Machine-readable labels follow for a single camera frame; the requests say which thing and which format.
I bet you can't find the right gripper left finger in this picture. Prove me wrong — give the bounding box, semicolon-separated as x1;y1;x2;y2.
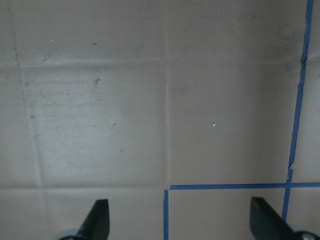
57;199;110;240

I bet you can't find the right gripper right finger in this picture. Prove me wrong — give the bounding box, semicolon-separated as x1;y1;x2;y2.
249;197;320;240

